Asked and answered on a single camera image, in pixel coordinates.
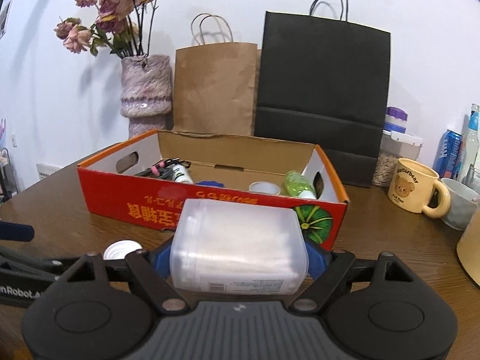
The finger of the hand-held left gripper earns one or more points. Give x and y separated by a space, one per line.
17 232
45 266

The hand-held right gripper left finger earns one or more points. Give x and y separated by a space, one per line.
161 261

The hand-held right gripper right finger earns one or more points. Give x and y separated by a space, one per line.
318 261

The white ridged cap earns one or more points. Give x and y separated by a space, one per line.
122 249

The green spray bottle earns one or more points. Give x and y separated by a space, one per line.
298 185

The translucent plastic box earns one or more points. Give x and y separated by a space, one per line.
240 247

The red cardboard box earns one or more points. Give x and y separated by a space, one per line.
112 192

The small white bottle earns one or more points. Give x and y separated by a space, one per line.
182 174

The white tape roll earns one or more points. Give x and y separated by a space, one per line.
264 188

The blue ridged cap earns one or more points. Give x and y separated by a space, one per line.
209 184

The white grilled box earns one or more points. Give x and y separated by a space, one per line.
48 170

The yellow bear mug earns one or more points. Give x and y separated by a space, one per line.
410 189

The clear food container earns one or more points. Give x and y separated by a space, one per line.
393 157

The cream thermos jug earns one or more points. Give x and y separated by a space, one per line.
470 251

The grey cup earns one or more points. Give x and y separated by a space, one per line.
463 206

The purple lidded jar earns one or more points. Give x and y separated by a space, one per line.
396 120

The blue drink can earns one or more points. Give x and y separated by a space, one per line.
448 153

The pink speckled vase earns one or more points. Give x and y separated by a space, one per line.
146 90

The black paper bag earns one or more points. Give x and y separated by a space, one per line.
322 82

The brown paper bag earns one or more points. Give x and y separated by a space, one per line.
215 90

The clear glass bottle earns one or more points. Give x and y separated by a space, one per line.
471 138

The dried pink flowers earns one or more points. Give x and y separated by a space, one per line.
112 11

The white wall socket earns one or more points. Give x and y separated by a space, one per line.
14 140

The purple wall decoration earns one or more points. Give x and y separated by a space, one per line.
3 133

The wall poster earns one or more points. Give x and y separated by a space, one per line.
5 17

